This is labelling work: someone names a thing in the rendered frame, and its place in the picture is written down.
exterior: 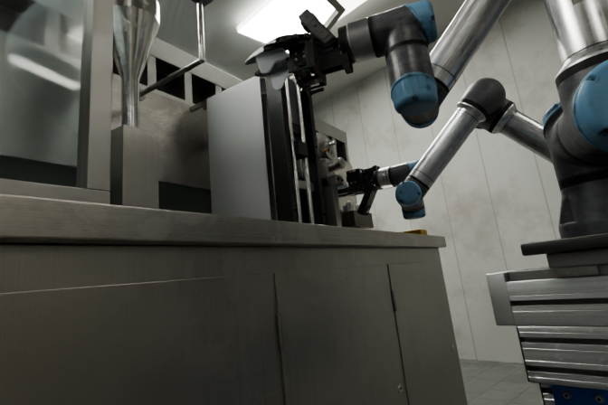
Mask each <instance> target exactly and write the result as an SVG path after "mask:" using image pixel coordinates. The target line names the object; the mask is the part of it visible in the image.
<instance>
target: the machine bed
mask: <svg viewBox="0 0 608 405"><path fill-rule="evenodd" d="M0 244H83V245H170V246H257V247H343V248H430V249H438V248H445V247H446V242H445V237H443V236H432V235H423V234H414V233H404V232H395V231H377V230H368V229H358V228H348V227H339V226H330V225H320V224H311V223H302V222H292V221H275V220H264V219H255V218H246V217H236V216H227V215H218V214H208V213H199V212H180V211H171V210H162V209H152V208H143V207H134V206H125V205H115V204H106V203H96V202H78V201H69V200H59V199H50V198H41V197H31V196H22V195H12V194H2V193H0Z"/></svg>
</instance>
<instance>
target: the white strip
mask: <svg viewBox="0 0 608 405"><path fill-rule="evenodd" d="M264 79H265V77H255V76H254V77H252V78H250V79H248V80H245V81H243V82H241V83H239V84H237V85H235V86H233V87H231V88H229V89H226V90H224V91H222V92H220V93H218V94H216V95H214V96H212V97H210V98H208V99H206V100H204V101H201V102H199V103H197V104H195V105H193V106H192V107H190V108H189V110H190V111H191V112H194V111H196V110H198V109H200V108H203V107H205V106H207V123H208V143H209V162H210V182H211V202H212V214H218V215H227V216H236V217H246V218H255V219H264V220H271V205H270V194H269V183H268V172H267V161H266V150H265V139H264V128H263V117H262V106H261V85H260V81H261V80H264Z"/></svg>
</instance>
